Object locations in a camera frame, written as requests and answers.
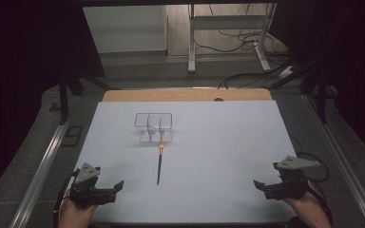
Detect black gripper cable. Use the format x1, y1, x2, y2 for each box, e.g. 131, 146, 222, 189
52, 168, 81, 228
293, 151, 335, 226

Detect blue-handled makeup brush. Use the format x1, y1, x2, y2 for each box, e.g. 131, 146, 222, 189
156, 142, 166, 186

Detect clear plastic organizer box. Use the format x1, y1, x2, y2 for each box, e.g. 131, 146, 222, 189
133, 112, 175, 143

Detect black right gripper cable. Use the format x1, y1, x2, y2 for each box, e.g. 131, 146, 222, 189
293, 151, 335, 226

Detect wooden table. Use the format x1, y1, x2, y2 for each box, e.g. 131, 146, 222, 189
102, 87, 274, 103

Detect dark floor socket plate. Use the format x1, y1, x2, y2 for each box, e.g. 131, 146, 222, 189
61, 124, 85, 148

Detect person's right hand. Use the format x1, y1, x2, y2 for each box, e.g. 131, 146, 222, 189
281, 180, 333, 228

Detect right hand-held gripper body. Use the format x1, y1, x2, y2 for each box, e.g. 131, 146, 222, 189
272, 155, 321, 201

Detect white panel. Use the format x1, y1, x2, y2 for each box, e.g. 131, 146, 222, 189
82, 5, 169, 55

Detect black stand legs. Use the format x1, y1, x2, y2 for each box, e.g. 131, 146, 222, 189
266, 58, 341, 125
57, 71, 122, 126

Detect person's left hand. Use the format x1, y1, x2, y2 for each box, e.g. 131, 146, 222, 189
57, 189, 99, 228

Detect white power strip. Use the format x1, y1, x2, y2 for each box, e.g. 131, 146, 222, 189
278, 65, 299, 80

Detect white metal stand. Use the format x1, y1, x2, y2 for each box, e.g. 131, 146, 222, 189
187, 3, 279, 75

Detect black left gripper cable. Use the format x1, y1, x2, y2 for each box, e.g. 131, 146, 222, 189
52, 168, 81, 228

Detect black floor cables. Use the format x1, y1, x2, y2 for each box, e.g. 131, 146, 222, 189
192, 3, 298, 90

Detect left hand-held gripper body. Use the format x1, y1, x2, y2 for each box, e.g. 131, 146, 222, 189
68, 162, 102, 209

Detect aluminium rail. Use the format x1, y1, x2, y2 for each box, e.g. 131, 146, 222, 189
9, 123, 71, 228
301, 94, 365, 228

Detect black curtain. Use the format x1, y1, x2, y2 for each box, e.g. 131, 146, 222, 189
0, 0, 106, 204
268, 0, 365, 165

